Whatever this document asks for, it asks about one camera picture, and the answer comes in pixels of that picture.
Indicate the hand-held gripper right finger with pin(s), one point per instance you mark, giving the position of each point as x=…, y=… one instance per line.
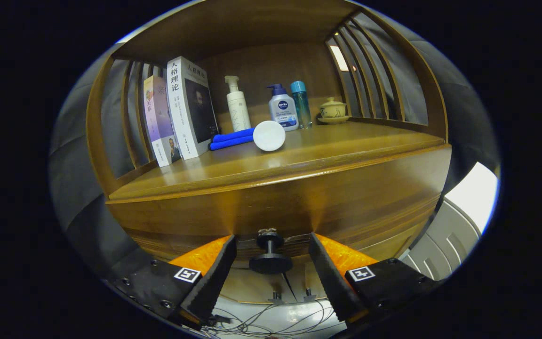
x=332, y=282

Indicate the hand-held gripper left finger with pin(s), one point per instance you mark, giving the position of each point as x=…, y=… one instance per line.
x=212, y=282

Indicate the black drawer knob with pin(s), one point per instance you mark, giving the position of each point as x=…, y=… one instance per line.
x=271, y=263

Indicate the wooden drawer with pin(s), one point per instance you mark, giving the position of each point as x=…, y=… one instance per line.
x=346, y=188

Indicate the white cleanser tube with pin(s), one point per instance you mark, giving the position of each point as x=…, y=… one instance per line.
x=269, y=136

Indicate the wooden countertop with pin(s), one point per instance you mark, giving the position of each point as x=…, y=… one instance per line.
x=327, y=146

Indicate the wooden cabinet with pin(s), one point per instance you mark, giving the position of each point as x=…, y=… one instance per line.
x=261, y=61

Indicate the grey plastic chair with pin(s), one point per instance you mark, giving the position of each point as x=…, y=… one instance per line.
x=440, y=249

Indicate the blue folded cloth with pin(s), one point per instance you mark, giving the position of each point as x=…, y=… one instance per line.
x=231, y=140

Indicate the ceramic lidded teacup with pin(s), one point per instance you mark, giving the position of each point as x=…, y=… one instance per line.
x=333, y=111

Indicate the purple book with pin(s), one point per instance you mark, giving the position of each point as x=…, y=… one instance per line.
x=158, y=117

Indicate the white pump bottle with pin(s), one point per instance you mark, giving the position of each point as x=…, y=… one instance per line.
x=238, y=110

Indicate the thick white book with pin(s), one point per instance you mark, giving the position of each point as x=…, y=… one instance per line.
x=177, y=108

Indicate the white lotion bottle blue cap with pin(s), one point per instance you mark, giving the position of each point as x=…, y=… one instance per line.
x=282, y=110

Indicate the teal bottle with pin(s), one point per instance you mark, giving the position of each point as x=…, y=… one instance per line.
x=301, y=106

